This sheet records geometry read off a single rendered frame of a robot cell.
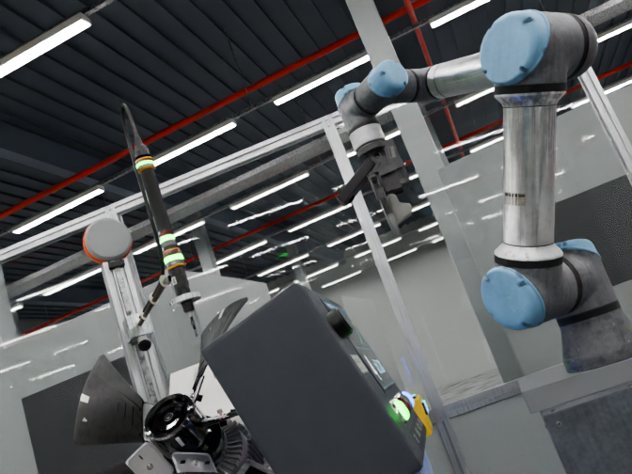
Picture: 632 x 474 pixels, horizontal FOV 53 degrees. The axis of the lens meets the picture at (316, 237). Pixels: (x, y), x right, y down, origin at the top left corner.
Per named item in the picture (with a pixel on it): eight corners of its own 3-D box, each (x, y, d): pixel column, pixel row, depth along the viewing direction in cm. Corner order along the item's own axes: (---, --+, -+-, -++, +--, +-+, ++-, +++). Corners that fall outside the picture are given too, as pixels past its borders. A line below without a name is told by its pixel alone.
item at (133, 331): (127, 347, 202) (120, 322, 204) (149, 340, 205) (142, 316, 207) (132, 339, 193) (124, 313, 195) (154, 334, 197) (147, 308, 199)
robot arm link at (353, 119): (344, 79, 141) (326, 100, 148) (361, 122, 139) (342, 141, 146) (371, 78, 146) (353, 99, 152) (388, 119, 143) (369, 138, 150)
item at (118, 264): (158, 449, 196) (107, 264, 211) (174, 444, 198) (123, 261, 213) (160, 448, 194) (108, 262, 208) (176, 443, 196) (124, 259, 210)
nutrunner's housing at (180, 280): (180, 316, 145) (127, 141, 156) (196, 311, 147) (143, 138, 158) (182, 311, 142) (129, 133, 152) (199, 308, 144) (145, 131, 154)
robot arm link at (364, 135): (347, 132, 141) (351, 144, 149) (355, 150, 140) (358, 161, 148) (379, 119, 141) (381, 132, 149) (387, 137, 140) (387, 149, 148)
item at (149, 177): (162, 254, 148) (138, 175, 153) (177, 251, 150) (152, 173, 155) (165, 249, 146) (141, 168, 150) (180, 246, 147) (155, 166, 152)
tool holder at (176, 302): (166, 311, 148) (155, 273, 150) (196, 304, 151) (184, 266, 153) (174, 301, 140) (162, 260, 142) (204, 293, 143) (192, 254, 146)
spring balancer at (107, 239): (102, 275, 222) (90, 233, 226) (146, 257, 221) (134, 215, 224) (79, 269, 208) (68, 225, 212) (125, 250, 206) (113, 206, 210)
